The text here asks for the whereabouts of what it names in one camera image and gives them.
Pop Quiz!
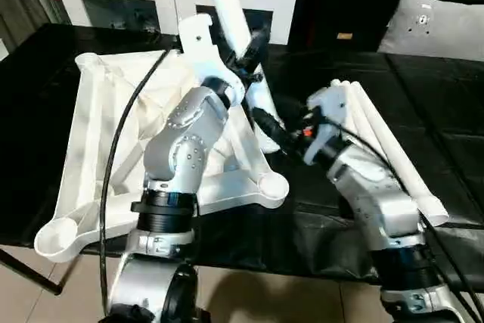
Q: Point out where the grey cushion with holes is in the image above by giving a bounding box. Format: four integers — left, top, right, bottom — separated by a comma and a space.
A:
377, 0, 484, 63

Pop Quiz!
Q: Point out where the white plastic table top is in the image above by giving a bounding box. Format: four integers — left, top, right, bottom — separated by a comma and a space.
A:
33, 48, 290, 263

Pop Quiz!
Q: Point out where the black metal table frame leg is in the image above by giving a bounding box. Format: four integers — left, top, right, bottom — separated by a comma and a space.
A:
0, 249, 64, 296

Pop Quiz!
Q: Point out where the white plastic table leg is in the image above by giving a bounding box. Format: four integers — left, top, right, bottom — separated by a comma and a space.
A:
329, 79, 383, 167
340, 79, 417, 207
198, 0, 283, 154
349, 79, 451, 228

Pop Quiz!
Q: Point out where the grey curtain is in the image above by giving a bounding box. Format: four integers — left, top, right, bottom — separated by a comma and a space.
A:
0, 0, 50, 59

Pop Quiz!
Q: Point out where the white plastic upturned table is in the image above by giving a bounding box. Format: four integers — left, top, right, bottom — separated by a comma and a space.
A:
0, 22, 484, 278

